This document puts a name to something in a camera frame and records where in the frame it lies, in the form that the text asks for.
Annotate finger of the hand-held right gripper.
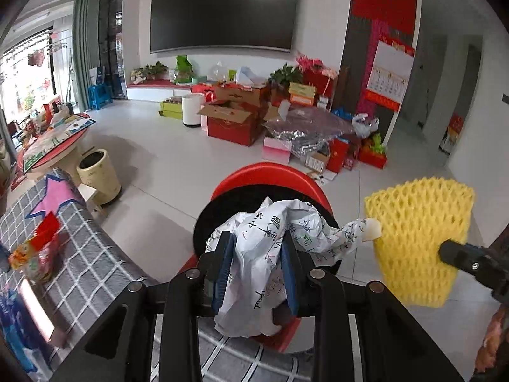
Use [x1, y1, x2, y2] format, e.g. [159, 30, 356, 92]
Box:
[438, 239, 509, 289]

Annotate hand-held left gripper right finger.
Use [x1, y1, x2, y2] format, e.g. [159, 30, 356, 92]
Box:
[278, 231, 466, 382]

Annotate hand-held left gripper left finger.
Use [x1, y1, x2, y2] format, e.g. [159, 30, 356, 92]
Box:
[50, 231, 239, 382]

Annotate yellow foam fruit net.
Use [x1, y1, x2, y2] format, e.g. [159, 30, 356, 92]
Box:
[364, 178, 476, 309]

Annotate white paper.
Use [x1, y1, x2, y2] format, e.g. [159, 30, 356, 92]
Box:
[203, 197, 382, 337]

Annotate pink paper box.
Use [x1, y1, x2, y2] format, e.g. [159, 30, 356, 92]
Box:
[19, 278, 67, 348]

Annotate blue plastic packet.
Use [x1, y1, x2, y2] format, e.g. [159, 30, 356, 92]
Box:
[0, 286, 54, 374]

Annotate person's right forearm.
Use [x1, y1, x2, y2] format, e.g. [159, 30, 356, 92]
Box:
[472, 309, 509, 382]

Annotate red trash bin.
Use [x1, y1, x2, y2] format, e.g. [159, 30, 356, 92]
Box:
[182, 162, 331, 353]

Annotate cream trash can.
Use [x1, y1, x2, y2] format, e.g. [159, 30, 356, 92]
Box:
[76, 148, 122, 206]

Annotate white trash can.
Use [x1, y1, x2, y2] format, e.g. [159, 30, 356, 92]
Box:
[182, 93, 206, 128]

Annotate red door poster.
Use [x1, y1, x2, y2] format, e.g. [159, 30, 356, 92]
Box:
[439, 113, 464, 156]

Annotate grey checked star tablecloth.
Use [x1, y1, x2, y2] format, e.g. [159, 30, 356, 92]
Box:
[0, 169, 315, 382]

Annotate red box with green fruit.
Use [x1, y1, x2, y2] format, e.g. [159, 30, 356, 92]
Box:
[358, 134, 388, 170]

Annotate red gift bag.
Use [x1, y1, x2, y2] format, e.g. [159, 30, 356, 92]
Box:
[328, 137, 351, 174]

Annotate open red cardboard box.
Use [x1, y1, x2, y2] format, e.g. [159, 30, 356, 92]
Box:
[198, 99, 265, 147]

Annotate small wooden stool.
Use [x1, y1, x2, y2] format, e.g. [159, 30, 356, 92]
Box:
[77, 185, 108, 219]

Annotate silver plastic-wrapped bundle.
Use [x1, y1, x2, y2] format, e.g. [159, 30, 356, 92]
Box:
[264, 109, 357, 164]

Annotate white plastic bag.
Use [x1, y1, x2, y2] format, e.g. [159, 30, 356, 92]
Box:
[352, 113, 380, 138]

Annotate green gift boxes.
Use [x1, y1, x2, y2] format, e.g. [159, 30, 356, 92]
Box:
[159, 99, 184, 119]

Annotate brown cardboard box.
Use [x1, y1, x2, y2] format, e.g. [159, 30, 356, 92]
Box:
[215, 83, 269, 109]

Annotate red snack packet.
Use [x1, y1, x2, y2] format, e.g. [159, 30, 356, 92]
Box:
[35, 212, 61, 244]

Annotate orange green snack packet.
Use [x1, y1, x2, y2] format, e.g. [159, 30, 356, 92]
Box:
[8, 234, 69, 284]

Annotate low white television cabinet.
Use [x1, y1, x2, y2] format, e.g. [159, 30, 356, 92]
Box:
[125, 79, 196, 103]

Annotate large green potted plant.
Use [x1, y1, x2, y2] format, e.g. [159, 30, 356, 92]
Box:
[268, 64, 303, 89]

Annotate round red-topped table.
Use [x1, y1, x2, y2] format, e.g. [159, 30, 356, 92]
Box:
[16, 113, 98, 176]

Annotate small green potted plant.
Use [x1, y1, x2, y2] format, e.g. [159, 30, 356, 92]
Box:
[142, 61, 170, 81]

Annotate blue plastic stool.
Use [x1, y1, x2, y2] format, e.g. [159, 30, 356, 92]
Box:
[88, 83, 113, 109]

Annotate pink flower bouquet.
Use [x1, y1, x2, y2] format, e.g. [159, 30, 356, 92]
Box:
[296, 53, 338, 75]

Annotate green curtain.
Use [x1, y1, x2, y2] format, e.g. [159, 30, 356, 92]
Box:
[72, 0, 102, 112]

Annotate wall calendar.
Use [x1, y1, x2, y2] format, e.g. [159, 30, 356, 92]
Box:
[364, 40, 416, 112]

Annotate black wall television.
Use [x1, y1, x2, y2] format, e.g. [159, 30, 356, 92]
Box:
[149, 0, 301, 55]

